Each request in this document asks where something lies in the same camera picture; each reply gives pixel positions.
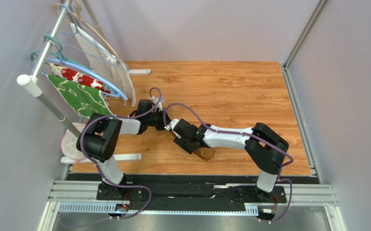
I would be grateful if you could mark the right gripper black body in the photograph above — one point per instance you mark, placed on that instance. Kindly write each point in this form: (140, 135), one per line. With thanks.
(186, 140)

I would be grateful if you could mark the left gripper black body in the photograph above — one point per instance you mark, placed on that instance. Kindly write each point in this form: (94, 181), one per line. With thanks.
(158, 119)

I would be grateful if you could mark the brown satin napkin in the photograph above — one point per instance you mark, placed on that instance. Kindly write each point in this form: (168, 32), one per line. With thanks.
(206, 153)

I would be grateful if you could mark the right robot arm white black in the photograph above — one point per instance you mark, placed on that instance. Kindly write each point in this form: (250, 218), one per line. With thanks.
(265, 147)

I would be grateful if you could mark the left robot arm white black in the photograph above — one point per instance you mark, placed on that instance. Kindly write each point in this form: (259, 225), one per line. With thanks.
(98, 142)

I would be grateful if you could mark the light blue plastic hanger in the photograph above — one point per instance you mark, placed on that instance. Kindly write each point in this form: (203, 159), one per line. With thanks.
(116, 92)

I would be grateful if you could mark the beige grey hanging cloth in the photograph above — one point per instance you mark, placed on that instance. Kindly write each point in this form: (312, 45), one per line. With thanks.
(119, 78)

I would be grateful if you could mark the green white patterned towel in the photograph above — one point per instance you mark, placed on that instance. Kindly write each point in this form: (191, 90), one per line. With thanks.
(82, 99)

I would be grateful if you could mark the pink white mesh basket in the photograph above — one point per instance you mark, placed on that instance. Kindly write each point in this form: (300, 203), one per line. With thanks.
(69, 146)

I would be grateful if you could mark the red floral white cloth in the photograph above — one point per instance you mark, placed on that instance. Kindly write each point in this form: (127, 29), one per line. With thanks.
(77, 77)

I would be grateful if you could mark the teal plastic hanger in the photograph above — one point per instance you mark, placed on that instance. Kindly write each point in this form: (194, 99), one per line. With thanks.
(58, 55)

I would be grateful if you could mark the wooden hanger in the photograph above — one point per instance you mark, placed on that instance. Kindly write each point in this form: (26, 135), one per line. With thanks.
(94, 27)

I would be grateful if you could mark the white metal clothes rack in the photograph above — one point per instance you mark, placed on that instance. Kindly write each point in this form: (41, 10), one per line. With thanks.
(29, 82)

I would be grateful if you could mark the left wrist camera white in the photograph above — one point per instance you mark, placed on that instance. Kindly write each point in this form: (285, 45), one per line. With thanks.
(157, 103)

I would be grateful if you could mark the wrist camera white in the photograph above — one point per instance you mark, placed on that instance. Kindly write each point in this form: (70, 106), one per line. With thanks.
(169, 127)
(157, 103)

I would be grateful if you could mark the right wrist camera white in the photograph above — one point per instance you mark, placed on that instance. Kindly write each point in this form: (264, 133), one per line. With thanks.
(169, 127)

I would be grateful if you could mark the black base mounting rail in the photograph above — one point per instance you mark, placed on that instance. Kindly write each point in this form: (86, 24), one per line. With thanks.
(191, 193)

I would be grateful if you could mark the thin blue wire hanger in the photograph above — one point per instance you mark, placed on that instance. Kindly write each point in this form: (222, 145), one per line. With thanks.
(90, 46)

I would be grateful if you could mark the aluminium corner frame post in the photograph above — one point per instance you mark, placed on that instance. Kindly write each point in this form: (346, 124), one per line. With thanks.
(318, 11)

